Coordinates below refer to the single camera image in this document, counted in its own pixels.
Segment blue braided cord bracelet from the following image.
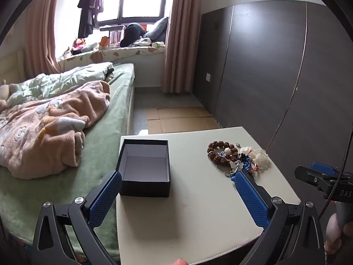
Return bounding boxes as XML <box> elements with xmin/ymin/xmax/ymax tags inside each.
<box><xmin>230</xmin><ymin>154</ymin><xmax>256</xmax><ymax>181</ymax></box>

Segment brown rudraksha bead bracelet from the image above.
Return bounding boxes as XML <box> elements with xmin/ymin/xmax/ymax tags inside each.
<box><xmin>206</xmin><ymin>140</ymin><xmax>239</xmax><ymax>168</ymax></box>

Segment black open jewelry box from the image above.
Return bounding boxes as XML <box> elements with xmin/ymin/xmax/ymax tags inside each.
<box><xmin>117</xmin><ymin>139</ymin><xmax>171</xmax><ymax>198</ymax></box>

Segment person's right hand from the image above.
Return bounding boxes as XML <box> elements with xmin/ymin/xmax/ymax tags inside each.
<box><xmin>324</xmin><ymin>213</ymin><xmax>352</xmax><ymax>255</ymax></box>

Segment green bed sheet mattress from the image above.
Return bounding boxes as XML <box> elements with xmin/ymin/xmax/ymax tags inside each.
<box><xmin>1</xmin><ymin>63</ymin><xmax>135</xmax><ymax>245</ymax></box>

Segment pink fleece blanket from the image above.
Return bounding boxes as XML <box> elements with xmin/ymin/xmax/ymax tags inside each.
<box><xmin>1</xmin><ymin>80</ymin><xmax>110</xmax><ymax>180</ymax></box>

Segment dark wardrobe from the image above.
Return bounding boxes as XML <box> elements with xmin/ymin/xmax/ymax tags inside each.
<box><xmin>193</xmin><ymin>0</ymin><xmax>352</xmax><ymax>210</ymax></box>

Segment cardboard floor sheets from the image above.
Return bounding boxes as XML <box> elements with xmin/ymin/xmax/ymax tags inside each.
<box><xmin>146</xmin><ymin>106</ymin><xmax>220</xmax><ymax>134</ymax></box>

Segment green floral quilt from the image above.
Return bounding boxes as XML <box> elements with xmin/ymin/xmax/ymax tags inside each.
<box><xmin>6</xmin><ymin>62</ymin><xmax>114</xmax><ymax>108</ymax></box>

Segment plush toy on bed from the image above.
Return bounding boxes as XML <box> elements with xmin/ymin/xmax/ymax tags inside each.
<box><xmin>0</xmin><ymin>79</ymin><xmax>19</xmax><ymax>111</ymax></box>

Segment floral window seat cushion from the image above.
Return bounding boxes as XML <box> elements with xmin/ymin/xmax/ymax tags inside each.
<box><xmin>59</xmin><ymin>44</ymin><xmax>166</xmax><ymax>71</ymax></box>

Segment pink left curtain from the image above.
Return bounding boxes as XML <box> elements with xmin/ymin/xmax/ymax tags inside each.
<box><xmin>25</xmin><ymin>0</ymin><xmax>62</xmax><ymax>78</ymax></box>

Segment pink curtain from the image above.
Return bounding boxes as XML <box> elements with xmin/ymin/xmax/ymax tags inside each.
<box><xmin>161</xmin><ymin>0</ymin><xmax>202</xmax><ymax>93</ymax></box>
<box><xmin>25</xmin><ymin>0</ymin><xmax>62</xmax><ymax>78</ymax></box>

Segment black bag on sill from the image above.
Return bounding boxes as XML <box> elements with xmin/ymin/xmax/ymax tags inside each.
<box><xmin>120</xmin><ymin>23</ymin><xmax>146</xmax><ymax>47</ymax></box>

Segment grey pillow on sill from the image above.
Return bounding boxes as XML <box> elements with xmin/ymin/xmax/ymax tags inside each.
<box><xmin>144</xmin><ymin>17</ymin><xmax>169</xmax><ymax>42</ymax></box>

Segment dark hanging clothes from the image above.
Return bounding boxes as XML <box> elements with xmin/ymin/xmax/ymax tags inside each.
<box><xmin>77</xmin><ymin>0</ymin><xmax>103</xmax><ymax>39</ymax></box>

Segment pink right curtain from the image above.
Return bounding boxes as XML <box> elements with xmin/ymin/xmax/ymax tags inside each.
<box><xmin>161</xmin><ymin>0</ymin><xmax>202</xmax><ymax>93</ymax></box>

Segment black cable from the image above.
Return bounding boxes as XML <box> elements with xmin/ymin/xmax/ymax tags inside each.
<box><xmin>316</xmin><ymin>127</ymin><xmax>353</xmax><ymax>223</ymax></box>

